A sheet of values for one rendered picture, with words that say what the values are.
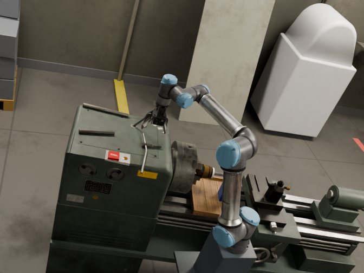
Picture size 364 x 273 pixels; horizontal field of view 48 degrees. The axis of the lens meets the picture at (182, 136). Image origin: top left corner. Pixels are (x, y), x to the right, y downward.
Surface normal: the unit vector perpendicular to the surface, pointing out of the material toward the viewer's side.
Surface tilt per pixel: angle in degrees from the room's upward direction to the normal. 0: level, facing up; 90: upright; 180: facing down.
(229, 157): 83
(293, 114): 90
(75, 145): 0
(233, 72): 74
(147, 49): 90
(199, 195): 0
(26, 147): 0
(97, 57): 90
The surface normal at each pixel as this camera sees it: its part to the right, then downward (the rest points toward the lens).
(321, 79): 0.15, 0.62
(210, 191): 0.29, -0.77
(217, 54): 0.27, 0.38
